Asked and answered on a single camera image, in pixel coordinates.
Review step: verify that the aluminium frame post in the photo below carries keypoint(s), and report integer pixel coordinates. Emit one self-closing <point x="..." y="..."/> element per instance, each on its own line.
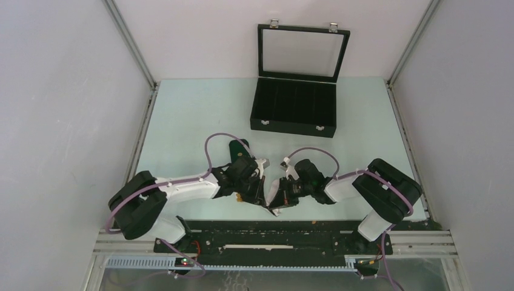
<point x="133" y="49"/>
<point x="415" y="38"/>

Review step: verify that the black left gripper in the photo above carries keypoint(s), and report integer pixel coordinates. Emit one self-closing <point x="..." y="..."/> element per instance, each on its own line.
<point x="257" y="196"/>

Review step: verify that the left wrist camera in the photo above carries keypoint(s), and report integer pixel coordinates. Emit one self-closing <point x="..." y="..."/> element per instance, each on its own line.
<point x="262" y="164"/>

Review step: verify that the left aluminium frame post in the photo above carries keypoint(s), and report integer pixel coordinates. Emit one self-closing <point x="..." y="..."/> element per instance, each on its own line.
<point x="133" y="49"/>

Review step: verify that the black display case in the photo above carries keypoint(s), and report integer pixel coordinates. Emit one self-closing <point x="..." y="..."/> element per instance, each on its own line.
<point x="298" y="68"/>

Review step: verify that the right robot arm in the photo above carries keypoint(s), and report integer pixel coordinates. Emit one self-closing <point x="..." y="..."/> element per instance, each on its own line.
<point x="389" y="192"/>

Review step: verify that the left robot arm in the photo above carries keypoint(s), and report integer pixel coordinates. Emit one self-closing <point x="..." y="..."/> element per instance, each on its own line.
<point x="145" y="204"/>

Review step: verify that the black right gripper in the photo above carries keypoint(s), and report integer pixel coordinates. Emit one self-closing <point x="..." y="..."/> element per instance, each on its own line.
<point x="283" y="197"/>

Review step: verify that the right aluminium frame post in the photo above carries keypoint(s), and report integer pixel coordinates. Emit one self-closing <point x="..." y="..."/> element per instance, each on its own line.
<point x="415" y="38"/>

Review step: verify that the white sock with black stripes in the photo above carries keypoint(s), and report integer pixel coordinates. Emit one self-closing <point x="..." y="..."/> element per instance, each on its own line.
<point x="275" y="186"/>

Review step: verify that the green snowman sock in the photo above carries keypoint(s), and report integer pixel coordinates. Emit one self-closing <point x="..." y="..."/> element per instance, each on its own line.
<point x="236" y="149"/>

